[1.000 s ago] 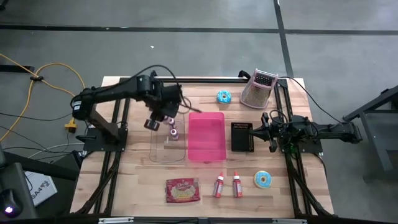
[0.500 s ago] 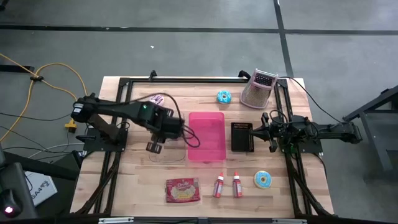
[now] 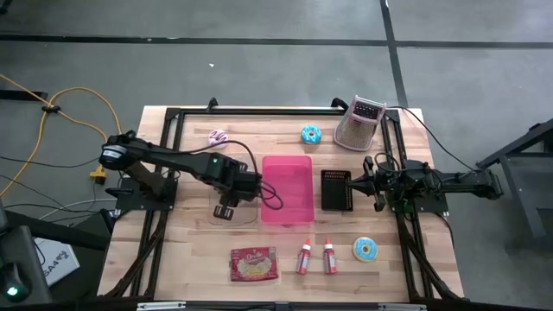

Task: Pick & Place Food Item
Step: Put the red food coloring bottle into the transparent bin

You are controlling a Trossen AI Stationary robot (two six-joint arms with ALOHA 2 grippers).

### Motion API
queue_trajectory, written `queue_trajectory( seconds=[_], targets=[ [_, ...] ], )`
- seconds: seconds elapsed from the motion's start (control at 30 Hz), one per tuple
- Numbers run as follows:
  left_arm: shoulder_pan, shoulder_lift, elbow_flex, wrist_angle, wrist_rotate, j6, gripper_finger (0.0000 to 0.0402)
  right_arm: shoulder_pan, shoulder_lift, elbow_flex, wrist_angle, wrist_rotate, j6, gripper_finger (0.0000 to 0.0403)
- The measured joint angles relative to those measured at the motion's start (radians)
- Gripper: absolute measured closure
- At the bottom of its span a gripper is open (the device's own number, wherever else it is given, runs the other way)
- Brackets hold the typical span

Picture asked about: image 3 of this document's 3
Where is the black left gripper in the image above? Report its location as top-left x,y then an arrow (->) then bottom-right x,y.
213,160 -> 264,222

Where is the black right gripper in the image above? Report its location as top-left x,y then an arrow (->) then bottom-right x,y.
347,155 -> 406,213

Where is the red popcorn bag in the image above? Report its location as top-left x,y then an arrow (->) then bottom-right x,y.
229,245 -> 280,283

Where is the blue iced cream toy donut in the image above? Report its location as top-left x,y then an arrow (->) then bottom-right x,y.
351,236 -> 379,264

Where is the pink iced toy donut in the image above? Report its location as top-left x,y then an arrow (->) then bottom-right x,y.
207,128 -> 230,150

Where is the red food colouring bottle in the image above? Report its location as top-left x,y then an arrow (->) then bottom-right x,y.
295,238 -> 313,276
322,237 -> 339,276

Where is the clear plastic bin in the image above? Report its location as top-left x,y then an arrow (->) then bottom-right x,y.
207,150 -> 261,227

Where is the black plastic basket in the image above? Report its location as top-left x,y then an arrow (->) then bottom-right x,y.
320,168 -> 354,213

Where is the pink metal box grater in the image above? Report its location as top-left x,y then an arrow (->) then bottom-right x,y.
333,94 -> 388,153

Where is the pink plastic bin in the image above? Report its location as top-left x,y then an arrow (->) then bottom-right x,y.
260,155 -> 316,225

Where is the teal sprinkled toy donut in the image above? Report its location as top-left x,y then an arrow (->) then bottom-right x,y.
300,124 -> 323,146

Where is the black side desk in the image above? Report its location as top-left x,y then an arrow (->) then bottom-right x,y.
474,117 -> 553,239

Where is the white cardboard box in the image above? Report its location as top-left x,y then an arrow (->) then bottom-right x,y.
33,236 -> 81,288

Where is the black device with green light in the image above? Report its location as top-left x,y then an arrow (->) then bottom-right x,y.
0,202 -> 54,306

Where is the black floor bar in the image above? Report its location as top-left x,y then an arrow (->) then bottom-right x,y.
0,89 -> 48,102

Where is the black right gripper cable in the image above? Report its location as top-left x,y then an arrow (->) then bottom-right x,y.
373,151 -> 407,174

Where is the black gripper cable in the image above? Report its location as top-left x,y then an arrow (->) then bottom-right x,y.
373,151 -> 407,174
189,139 -> 284,212

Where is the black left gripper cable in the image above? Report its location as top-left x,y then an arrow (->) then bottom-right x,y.
189,139 -> 284,212

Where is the long black robot cable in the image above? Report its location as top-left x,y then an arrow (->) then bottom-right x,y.
386,105 -> 479,173

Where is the silver frame bracket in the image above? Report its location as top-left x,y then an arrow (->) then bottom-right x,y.
136,301 -> 188,311
377,302 -> 428,311

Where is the yellow extension cable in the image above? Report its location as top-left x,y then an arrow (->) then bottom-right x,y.
42,86 -> 126,136
0,73 -> 108,200

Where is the white floor cable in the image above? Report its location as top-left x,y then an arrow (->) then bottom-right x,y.
37,197 -> 118,220

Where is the black floor cable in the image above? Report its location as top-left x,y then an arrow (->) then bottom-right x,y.
0,154 -> 101,168

